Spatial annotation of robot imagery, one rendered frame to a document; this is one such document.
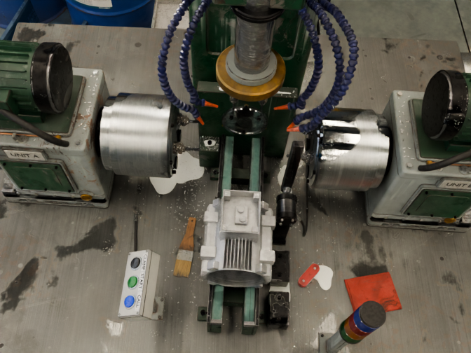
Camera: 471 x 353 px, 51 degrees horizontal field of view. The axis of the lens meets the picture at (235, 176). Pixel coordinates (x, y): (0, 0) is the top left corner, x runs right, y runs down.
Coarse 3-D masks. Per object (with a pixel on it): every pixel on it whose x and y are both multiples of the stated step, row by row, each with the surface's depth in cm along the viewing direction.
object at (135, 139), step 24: (120, 96) 142; (144, 96) 143; (120, 120) 136; (144, 120) 137; (168, 120) 137; (120, 144) 137; (144, 144) 137; (168, 144) 137; (120, 168) 142; (144, 168) 141; (168, 168) 141
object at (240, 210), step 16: (224, 192) 129; (240, 192) 129; (256, 192) 129; (224, 208) 130; (240, 208) 128; (256, 208) 130; (224, 224) 124; (240, 224) 127; (256, 224) 128; (256, 240) 128
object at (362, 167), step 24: (336, 120) 139; (360, 120) 139; (384, 120) 142; (312, 144) 148; (336, 144) 137; (360, 144) 137; (384, 144) 138; (312, 168) 145; (336, 168) 138; (360, 168) 138; (384, 168) 139
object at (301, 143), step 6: (294, 144) 124; (300, 144) 124; (294, 150) 126; (300, 150) 125; (294, 156) 128; (300, 156) 128; (288, 162) 132; (294, 162) 131; (288, 168) 134; (294, 168) 134; (288, 174) 137; (294, 174) 137; (282, 180) 143; (288, 180) 140; (282, 186) 143; (288, 186) 143
